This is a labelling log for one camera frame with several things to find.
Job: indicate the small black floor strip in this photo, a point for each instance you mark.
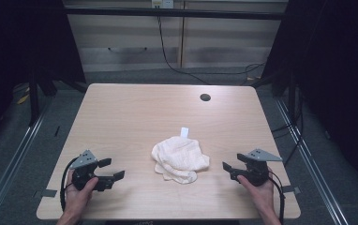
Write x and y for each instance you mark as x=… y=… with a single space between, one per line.
x=56 y=131

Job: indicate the white towel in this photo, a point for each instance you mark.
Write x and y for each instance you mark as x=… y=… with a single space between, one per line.
x=178 y=159

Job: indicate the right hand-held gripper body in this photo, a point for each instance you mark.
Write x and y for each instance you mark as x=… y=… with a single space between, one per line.
x=258 y=170

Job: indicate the grey tape piece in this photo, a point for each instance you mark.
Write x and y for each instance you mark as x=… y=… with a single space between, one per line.
x=47 y=193
x=291 y=189

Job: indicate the yellow object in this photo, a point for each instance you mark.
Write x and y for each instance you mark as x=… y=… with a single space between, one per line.
x=23 y=98

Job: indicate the black table grommet hole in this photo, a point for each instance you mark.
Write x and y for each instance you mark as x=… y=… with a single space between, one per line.
x=205 y=97

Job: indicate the dark curtain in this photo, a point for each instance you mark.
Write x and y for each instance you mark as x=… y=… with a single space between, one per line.
x=17 y=47
x=339 y=78

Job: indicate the black metal stand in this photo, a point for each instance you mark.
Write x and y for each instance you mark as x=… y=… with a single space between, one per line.
x=34 y=100
x=291 y=97

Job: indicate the person's left hand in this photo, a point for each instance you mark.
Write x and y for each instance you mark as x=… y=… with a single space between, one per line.
x=77 y=200

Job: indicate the white wall outlet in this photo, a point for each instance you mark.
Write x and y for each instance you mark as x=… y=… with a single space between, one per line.
x=162 y=3

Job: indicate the aluminium floor rail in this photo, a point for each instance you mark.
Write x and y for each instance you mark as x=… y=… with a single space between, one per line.
x=311 y=168
x=10 y=168

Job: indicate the person's right hand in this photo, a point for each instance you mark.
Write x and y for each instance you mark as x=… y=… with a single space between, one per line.
x=263 y=197

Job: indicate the black horizontal metal bar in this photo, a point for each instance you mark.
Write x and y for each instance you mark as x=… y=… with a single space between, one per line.
x=174 y=13

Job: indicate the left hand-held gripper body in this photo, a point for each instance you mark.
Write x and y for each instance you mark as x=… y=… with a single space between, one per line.
x=83 y=161

